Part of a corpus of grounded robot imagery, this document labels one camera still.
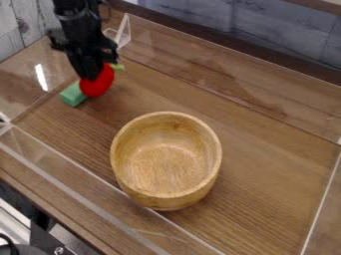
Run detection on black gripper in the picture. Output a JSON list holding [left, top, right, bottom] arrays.
[[49, 19, 119, 81]]

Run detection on red plush strawberry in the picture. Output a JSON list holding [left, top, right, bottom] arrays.
[[81, 63, 126, 98]]

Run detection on green rectangular block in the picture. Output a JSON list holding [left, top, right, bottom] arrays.
[[61, 81, 87, 108]]

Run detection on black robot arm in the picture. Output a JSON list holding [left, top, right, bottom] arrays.
[[49, 0, 119, 81]]

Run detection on wooden bowl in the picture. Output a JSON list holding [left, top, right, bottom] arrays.
[[110, 112, 222, 211]]

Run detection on clear acrylic tray walls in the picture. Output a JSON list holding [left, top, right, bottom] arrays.
[[0, 15, 341, 255]]

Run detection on black table clamp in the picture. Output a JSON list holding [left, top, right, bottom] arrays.
[[30, 222, 78, 255]]

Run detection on clear acrylic corner bracket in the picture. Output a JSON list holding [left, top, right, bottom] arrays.
[[105, 14, 133, 50]]

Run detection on black cable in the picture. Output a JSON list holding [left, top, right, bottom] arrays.
[[0, 233, 19, 255]]

